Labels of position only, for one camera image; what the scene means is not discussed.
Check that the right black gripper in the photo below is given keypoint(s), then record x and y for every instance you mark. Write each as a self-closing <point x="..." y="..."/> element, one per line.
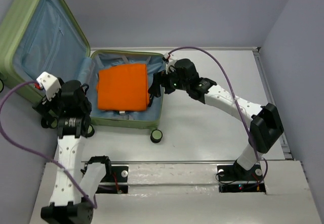
<point x="161" y="78"/>

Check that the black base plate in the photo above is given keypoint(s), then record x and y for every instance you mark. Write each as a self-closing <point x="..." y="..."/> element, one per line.
<point x="116" y="182"/>
<point x="230" y="183"/>

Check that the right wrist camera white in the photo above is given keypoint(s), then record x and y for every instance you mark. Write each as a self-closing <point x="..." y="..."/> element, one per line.
<point x="170" y="60"/>

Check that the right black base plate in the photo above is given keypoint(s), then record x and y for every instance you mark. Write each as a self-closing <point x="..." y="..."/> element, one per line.
<point x="230" y="183"/>

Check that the orange cloth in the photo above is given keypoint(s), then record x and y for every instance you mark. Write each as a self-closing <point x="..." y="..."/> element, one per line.
<point x="123" y="88"/>

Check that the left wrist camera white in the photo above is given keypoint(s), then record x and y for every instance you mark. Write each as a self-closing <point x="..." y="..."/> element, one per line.
<point x="49" y="83"/>

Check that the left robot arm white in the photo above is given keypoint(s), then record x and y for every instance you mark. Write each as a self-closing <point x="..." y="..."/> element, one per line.
<point x="73" y="198"/>

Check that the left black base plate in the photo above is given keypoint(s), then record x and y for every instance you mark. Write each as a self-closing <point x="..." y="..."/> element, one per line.
<point x="116" y="182"/>

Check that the aluminium rail front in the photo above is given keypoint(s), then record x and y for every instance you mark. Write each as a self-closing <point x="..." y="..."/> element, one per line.
<point x="175" y="162"/>

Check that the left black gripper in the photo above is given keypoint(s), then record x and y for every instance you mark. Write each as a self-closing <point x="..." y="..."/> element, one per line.
<point x="44" y="106"/>

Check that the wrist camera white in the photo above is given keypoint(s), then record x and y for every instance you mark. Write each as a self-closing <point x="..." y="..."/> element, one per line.
<point x="49" y="83"/>
<point x="170" y="60"/>

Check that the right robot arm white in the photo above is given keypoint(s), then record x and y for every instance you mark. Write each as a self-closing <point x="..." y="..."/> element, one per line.
<point x="263" y="122"/>

